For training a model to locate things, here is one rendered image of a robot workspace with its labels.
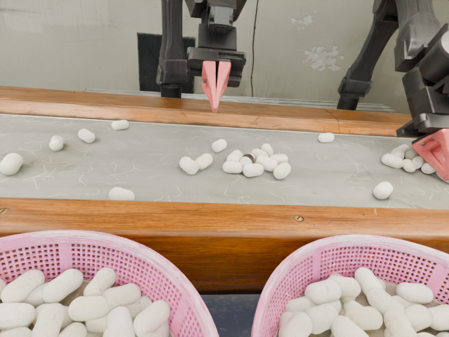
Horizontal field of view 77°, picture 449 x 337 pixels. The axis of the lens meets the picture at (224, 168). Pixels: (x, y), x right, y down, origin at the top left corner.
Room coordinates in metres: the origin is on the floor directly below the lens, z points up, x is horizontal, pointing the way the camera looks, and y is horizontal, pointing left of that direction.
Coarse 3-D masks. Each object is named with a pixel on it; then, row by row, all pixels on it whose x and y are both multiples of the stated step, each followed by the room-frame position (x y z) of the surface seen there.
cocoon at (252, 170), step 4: (248, 164) 0.38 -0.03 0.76; (252, 164) 0.38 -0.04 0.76; (256, 164) 0.38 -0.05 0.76; (260, 164) 0.38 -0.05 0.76; (244, 168) 0.37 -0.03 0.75; (248, 168) 0.37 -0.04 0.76; (252, 168) 0.37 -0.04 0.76; (256, 168) 0.37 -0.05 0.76; (260, 168) 0.37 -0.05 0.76; (244, 172) 0.37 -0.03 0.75; (248, 172) 0.37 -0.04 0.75; (252, 172) 0.37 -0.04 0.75; (256, 172) 0.37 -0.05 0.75; (260, 172) 0.37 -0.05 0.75; (248, 176) 0.37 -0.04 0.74; (252, 176) 0.37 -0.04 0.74
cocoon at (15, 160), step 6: (6, 156) 0.32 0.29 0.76; (12, 156) 0.32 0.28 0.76; (18, 156) 0.33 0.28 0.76; (0, 162) 0.31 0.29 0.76; (6, 162) 0.31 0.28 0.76; (12, 162) 0.31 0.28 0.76; (18, 162) 0.32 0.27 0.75; (0, 168) 0.30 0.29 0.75; (6, 168) 0.30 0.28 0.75; (12, 168) 0.31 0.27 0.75; (18, 168) 0.31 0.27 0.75; (6, 174) 0.30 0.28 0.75; (12, 174) 0.31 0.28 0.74
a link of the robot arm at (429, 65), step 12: (444, 24) 0.52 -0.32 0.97; (444, 36) 0.49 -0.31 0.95; (396, 48) 0.62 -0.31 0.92; (420, 48) 0.55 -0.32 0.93; (432, 48) 0.50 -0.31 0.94; (444, 48) 0.47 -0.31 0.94; (396, 60) 0.60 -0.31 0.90; (408, 60) 0.57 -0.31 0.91; (432, 60) 0.49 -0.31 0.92; (444, 60) 0.48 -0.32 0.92; (420, 72) 0.51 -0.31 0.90; (432, 72) 0.49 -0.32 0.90; (444, 72) 0.48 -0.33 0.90
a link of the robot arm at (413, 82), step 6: (420, 60) 0.54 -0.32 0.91; (408, 72) 0.55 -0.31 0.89; (414, 72) 0.54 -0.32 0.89; (402, 78) 0.56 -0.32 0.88; (408, 78) 0.55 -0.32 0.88; (414, 78) 0.54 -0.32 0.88; (420, 78) 0.53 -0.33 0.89; (408, 84) 0.54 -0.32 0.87; (414, 84) 0.53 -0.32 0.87; (420, 84) 0.52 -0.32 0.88; (426, 84) 0.51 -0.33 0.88; (432, 84) 0.51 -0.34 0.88; (408, 90) 0.53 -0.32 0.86; (414, 90) 0.52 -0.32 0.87; (408, 96) 0.53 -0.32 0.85
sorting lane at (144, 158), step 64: (0, 128) 0.45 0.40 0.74; (64, 128) 0.48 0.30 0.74; (128, 128) 0.51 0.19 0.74; (192, 128) 0.54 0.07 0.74; (0, 192) 0.27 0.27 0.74; (64, 192) 0.29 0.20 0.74; (192, 192) 0.32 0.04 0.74; (256, 192) 0.33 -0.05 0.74; (320, 192) 0.35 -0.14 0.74; (448, 192) 0.39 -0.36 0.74
